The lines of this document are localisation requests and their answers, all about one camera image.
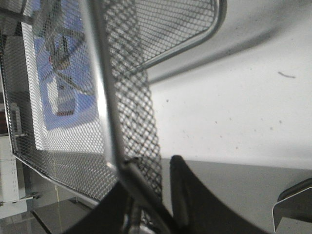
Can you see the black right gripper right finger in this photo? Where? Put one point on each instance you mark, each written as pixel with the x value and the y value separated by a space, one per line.
pixel 197 210

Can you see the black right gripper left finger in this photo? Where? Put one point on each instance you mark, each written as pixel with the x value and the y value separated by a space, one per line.
pixel 126 210

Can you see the silver mesh tray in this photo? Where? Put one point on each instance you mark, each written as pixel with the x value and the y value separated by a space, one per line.
pixel 124 38

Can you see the blue plastic tray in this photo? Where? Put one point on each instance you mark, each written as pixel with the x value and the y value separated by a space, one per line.
pixel 67 96

